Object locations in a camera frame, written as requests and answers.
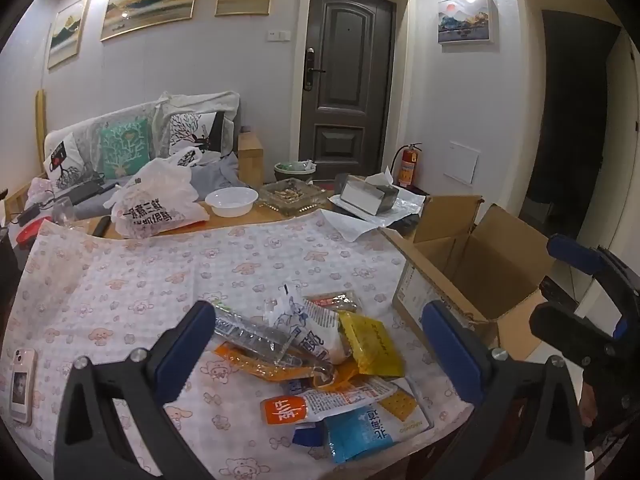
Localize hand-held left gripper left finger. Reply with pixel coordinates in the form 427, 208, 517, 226
52, 300, 218, 480

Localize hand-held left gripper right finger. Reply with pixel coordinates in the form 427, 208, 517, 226
421, 300, 586, 480

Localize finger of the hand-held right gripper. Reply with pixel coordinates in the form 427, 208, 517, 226
529, 281, 629, 367
546, 232, 640, 321

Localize orange clear snack packet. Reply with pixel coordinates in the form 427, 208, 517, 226
212, 342, 361, 393

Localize brown cardboard box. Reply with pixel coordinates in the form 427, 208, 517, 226
382, 194, 558, 361

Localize clear plastic snack packet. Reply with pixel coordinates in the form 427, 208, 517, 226
214, 305, 296, 368

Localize cracker packet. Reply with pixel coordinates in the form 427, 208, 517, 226
377, 377, 433, 433

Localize printed pink tablecloth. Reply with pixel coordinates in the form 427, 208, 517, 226
0, 210, 451, 480

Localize yellow snack packet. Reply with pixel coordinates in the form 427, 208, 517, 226
337, 310, 405, 378

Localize light blue snack packet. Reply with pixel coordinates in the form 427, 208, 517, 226
322, 402, 398, 465

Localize white blue-print snack bag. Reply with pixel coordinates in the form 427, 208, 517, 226
264, 282, 353, 366

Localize red-brown snack packet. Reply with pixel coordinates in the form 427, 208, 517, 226
302, 291, 365, 313

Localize white orange-label snack packet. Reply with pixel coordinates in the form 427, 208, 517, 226
260, 377, 401, 427

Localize white printed plastic bag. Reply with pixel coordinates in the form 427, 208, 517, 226
109, 157, 211, 240

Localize white bowl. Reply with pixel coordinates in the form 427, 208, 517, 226
205, 187, 260, 218

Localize dark blue snack packet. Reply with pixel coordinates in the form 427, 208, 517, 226
291, 425, 328, 447

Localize white plastic wrapper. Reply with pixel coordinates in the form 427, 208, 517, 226
320, 192, 427, 245

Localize white smartphone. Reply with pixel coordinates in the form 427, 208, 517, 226
9, 347, 38, 426

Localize grey cloth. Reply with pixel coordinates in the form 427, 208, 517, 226
192, 152, 251, 201

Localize metal tissue box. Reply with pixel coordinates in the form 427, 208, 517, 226
340, 166, 399, 218

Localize wine glass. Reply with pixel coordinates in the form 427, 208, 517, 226
52, 197, 76, 226

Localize black pouch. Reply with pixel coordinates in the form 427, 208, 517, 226
65, 180, 106, 206

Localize glass dish with shells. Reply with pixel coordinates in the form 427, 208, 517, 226
258, 177, 335, 217

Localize red fire extinguisher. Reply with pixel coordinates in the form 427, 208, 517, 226
392, 142, 423, 188

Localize small white black-print bag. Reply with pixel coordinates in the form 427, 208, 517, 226
165, 146, 203, 167

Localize wooden side table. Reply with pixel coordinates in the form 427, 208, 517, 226
237, 130, 264, 191

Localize green bowl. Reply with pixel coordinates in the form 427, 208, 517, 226
273, 160, 317, 184

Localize teal tree cushion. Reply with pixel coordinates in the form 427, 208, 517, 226
98, 119, 153, 178

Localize white patterned cloth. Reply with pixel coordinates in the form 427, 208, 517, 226
27, 177, 57, 206

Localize white black-tree cushion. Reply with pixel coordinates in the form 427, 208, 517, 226
167, 110, 226, 156

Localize white red-print cushion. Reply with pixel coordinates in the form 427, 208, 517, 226
44, 132, 83, 191

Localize grey sofa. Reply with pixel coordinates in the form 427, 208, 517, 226
42, 92, 251, 221

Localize frameless mountain canvas picture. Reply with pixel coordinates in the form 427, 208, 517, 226
437, 0, 493, 47

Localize wooden board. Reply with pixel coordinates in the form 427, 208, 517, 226
34, 89, 47, 181

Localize dark grey door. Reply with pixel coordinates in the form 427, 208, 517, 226
299, 0, 398, 181

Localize small framed mountain painting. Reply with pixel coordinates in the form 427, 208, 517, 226
47, 0, 90, 70

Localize large framed tree painting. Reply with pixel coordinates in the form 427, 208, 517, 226
100, 0, 205, 42

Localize white wall panel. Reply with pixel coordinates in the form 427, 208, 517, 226
444, 141, 480, 185

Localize door lock handle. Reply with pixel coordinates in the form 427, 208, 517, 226
304, 47, 327, 92

